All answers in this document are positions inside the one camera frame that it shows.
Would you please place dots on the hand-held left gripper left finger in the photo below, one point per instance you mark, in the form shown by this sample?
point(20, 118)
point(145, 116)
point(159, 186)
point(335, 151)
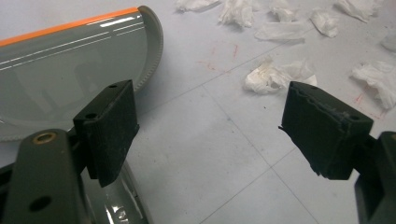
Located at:
point(107, 133)

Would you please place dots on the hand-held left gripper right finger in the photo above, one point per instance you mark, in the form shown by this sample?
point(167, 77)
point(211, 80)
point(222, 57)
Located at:
point(327, 133)

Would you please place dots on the grey dustpan with orange edge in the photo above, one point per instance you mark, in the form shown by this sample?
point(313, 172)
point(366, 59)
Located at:
point(62, 74)

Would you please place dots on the white tissues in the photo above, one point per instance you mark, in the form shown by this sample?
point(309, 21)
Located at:
point(267, 77)

